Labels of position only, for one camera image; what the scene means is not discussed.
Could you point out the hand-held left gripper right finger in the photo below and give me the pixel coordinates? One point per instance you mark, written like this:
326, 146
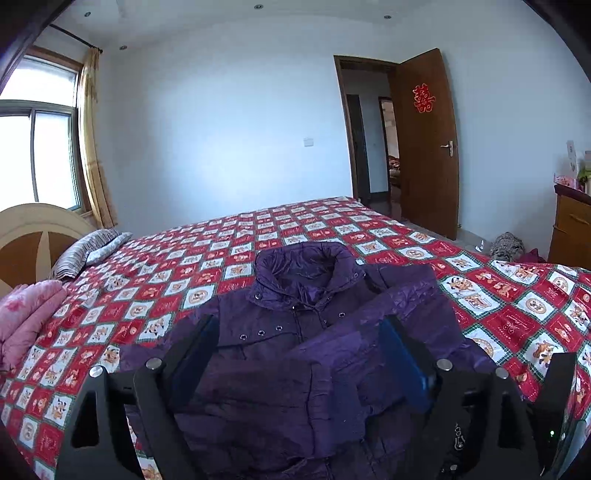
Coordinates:
406, 360

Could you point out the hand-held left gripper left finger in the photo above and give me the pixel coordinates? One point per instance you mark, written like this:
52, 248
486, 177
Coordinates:
196, 357

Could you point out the purple padded jacket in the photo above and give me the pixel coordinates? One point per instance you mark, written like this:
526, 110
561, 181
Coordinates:
286, 350

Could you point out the red printed bed sheet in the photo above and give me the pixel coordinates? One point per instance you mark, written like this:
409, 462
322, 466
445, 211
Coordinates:
194, 263

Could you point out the grey cloth heap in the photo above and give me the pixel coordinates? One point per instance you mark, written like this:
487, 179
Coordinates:
506, 247

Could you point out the striped pillow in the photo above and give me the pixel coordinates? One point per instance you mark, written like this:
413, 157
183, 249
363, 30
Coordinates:
87, 251

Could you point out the dark red cloth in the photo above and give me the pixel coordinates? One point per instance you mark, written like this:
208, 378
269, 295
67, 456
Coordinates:
533, 256

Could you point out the pink folded quilt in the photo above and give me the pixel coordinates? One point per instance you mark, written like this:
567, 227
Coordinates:
27, 314

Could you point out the wooden cabinet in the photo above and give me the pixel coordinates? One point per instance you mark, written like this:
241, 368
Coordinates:
572, 230

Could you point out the brown wooden door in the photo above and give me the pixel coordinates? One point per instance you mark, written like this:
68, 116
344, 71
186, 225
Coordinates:
429, 184

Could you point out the cream wooden headboard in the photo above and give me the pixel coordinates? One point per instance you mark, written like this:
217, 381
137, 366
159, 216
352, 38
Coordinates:
32, 244

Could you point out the pink box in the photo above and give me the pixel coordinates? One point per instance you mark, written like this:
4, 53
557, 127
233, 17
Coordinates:
565, 181

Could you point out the yellow curtain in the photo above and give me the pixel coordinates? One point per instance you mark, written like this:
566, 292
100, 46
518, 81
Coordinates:
94, 152

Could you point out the white carton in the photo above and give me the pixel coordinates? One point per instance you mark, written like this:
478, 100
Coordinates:
572, 159

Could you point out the red paper door decoration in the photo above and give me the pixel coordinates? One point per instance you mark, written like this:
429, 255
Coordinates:
424, 98

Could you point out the window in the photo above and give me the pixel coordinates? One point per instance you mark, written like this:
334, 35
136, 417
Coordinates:
41, 138

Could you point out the dark curtain rod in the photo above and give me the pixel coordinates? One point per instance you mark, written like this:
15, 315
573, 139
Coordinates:
74, 36

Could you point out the brown door frame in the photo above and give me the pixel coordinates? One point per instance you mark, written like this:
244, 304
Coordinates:
344, 115

